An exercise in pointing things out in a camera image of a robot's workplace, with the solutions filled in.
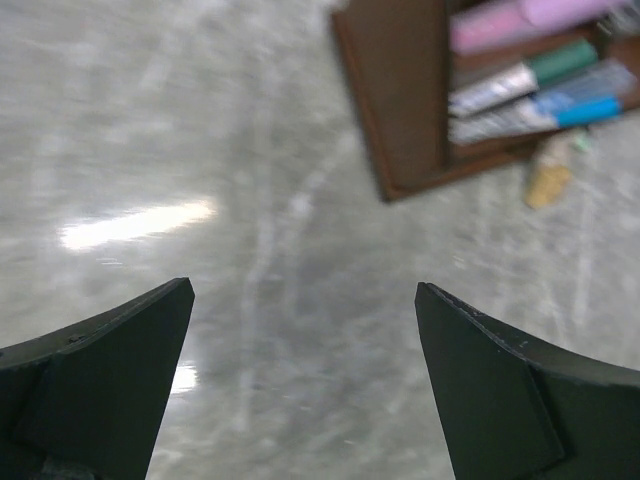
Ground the tan square eraser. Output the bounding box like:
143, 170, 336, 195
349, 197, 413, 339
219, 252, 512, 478
524, 165, 572, 209

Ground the brown wooden desk organizer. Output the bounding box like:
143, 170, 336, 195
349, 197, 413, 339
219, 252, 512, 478
331, 1, 639, 201

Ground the blue cap white marker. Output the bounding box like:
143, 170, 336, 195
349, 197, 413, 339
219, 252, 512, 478
448, 96, 621, 145

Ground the pink eraser stick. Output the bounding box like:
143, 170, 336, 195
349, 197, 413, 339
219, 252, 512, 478
450, 1, 635, 55

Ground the green cap white marker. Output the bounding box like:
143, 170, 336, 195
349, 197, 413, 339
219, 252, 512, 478
449, 40, 599, 118

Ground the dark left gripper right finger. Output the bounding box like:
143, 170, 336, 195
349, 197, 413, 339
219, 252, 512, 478
415, 283, 639, 479

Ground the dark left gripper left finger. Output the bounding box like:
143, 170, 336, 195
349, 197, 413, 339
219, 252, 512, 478
1, 278, 195, 479

